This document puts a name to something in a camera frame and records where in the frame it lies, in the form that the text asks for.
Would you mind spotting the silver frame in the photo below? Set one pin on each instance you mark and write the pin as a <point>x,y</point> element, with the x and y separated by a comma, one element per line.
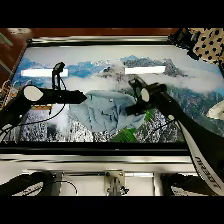
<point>100,166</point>

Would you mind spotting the light blue shirt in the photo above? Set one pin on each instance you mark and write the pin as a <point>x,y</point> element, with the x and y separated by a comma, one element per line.
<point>100,113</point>

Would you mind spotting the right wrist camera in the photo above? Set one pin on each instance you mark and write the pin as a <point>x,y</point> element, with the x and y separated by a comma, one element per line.
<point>135,85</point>

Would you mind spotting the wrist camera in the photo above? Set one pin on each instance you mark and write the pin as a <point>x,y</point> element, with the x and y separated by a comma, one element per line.
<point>59,66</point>
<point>135,85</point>

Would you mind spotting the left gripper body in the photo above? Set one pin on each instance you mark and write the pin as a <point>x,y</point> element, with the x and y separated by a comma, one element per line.
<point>71,96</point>

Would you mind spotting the white garment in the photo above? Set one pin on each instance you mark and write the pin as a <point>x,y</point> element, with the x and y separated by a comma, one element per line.
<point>216,110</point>

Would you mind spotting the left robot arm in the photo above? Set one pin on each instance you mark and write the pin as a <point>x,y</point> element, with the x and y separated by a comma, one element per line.
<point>18,105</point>

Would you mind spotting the cream black-dotted garment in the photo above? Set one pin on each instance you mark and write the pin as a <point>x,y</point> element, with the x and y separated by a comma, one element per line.
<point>210,43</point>

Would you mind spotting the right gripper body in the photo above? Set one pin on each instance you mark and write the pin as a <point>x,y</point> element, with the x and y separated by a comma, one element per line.
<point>136,109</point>

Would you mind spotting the dark navy garment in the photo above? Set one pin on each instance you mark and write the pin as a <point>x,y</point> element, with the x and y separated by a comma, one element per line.
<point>181,38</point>

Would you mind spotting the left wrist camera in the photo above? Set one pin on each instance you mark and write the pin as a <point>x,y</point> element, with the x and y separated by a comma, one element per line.
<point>59,66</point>

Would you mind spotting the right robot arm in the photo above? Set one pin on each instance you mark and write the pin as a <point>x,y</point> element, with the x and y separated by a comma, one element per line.
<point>200,143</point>

